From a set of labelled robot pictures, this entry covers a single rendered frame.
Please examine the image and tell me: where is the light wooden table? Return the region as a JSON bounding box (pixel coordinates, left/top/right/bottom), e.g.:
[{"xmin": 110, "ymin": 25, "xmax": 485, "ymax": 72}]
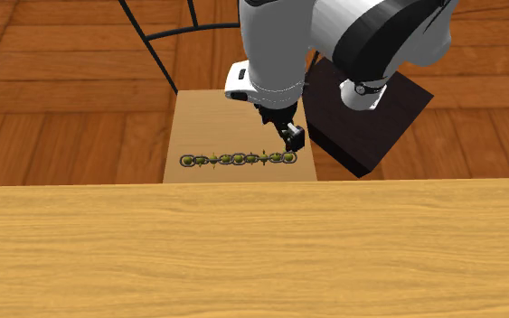
[{"xmin": 0, "ymin": 177, "xmax": 509, "ymax": 318}]

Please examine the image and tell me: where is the grey chain with green beads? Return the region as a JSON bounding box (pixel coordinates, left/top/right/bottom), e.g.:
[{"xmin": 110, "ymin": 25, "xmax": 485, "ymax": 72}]
[{"xmin": 178, "ymin": 150, "xmax": 298, "ymax": 167}]

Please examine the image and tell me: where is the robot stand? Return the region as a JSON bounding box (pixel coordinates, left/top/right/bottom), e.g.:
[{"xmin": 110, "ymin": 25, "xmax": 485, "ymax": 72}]
[{"xmin": 301, "ymin": 56, "xmax": 436, "ymax": 180}]

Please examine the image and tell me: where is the wooden chair with black frame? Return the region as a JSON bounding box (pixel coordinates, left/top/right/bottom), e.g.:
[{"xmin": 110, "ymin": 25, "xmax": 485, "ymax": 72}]
[{"xmin": 117, "ymin": 0, "xmax": 319, "ymax": 184}]

